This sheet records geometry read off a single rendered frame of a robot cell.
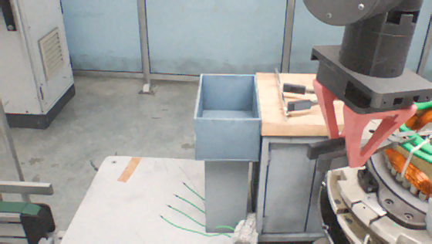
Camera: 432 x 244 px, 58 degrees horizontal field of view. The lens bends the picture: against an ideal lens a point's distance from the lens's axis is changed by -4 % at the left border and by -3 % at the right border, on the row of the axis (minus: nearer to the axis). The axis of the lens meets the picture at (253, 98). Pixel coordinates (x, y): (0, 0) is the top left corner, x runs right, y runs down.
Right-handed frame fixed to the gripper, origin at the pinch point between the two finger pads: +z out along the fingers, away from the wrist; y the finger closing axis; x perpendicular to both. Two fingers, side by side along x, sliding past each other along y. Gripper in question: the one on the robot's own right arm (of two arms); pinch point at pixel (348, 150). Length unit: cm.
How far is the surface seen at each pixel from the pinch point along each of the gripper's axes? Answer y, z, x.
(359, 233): 1.2, 11.2, 3.9
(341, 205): -3.5, 11.2, 4.4
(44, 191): -54, 42, -34
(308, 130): -20.6, 11.4, 9.5
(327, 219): -5.2, 15.2, 4.4
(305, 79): -35.2, 9.8, 16.6
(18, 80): -215, 87, -60
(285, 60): -207, 80, 110
